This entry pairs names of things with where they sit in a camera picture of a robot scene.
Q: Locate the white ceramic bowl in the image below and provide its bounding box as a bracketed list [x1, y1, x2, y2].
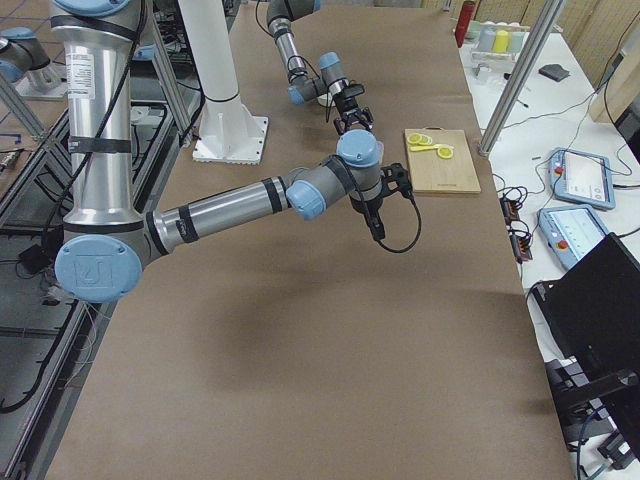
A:
[317, 94, 334, 107]

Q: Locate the teach pendant far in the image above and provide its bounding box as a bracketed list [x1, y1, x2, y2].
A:
[549, 148, 616, 210]

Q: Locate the aluminium frame post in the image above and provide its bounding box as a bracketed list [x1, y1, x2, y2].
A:
[478, 0, 566, 157]

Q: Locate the teach pendant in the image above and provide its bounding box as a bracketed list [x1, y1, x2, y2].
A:
[538, 204, 609, 270]
[549, 148, 616, 210]

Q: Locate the light green cup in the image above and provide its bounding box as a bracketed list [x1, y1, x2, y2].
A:
[507, 31, 526, 54]

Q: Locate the yellow cup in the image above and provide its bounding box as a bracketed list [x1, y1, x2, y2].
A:
[492, 30, 510, 54]

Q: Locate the small black pad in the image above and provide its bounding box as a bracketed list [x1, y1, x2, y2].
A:
[538, 64, 571, 82]

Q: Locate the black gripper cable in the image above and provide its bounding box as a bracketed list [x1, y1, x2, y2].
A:
[344, 164, 422, 254]

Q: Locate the teach pendant near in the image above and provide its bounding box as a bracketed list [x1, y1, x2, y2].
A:
[538, 204, 609, 270]

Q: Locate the white metal stand base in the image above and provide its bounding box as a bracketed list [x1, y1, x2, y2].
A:
[182, 1, 269, 164]

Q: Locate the yellow plastic knife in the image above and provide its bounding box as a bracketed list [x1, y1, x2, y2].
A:
[409, 144, 441, 152]

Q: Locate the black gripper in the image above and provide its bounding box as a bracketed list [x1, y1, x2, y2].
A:
[333, 84, 374, 131]
[349, 162, 411, 210]

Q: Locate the red bottle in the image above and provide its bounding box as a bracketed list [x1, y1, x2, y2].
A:
[454, 0, 475, 48]

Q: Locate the black power strip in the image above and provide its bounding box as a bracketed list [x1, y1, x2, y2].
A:
[499, 196, 533, 264]

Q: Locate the lemon slice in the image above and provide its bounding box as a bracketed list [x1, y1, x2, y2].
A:
[407, 133, 423, 144]
[416, 135, 433, 146]

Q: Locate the bamboo cutting board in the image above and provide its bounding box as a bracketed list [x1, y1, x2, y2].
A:
[404, 128, 481, 194]

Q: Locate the lemon slice middle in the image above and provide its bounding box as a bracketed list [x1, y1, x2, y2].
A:
[416, 135, 433, 146]

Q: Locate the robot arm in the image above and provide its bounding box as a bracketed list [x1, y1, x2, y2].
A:
[50, 1, 413, 304]
[266, 0, 374, 135]

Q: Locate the lemon slice top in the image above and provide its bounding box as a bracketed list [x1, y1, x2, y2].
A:
[407, 133, 423, 144]

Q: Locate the grey cup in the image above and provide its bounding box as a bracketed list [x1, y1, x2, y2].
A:
[477, 26, 497, 52]

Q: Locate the lemon slice single left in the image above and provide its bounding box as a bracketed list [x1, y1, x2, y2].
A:
[436, 145, 454, 160]

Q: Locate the black monitor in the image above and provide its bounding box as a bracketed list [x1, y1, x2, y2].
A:
[533, 233, 639, 453]

